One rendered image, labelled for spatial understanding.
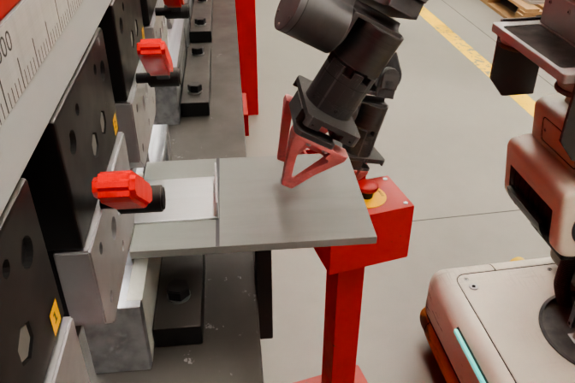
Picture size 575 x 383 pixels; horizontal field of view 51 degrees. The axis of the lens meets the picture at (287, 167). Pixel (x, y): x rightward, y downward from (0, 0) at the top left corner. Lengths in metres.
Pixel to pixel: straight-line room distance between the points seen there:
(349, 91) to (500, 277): 1.20
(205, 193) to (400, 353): 1.25
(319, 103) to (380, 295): 1.45
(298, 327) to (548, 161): 0.98
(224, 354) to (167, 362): 0.06
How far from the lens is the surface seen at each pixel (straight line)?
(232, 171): 0.76
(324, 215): 0.68
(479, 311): 1.65
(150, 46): 0.50
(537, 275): 1.80
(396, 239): 1.12
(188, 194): 0.72
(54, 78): 0.34
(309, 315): 1.95
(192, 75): 1.27
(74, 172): 0.36
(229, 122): 1.14
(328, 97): 0.63
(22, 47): 0.30
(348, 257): 1.10
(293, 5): 0.59
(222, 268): 0.80
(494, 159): 2.85
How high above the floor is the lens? 1.41
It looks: 32 degrees down
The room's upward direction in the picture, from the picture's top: straight up
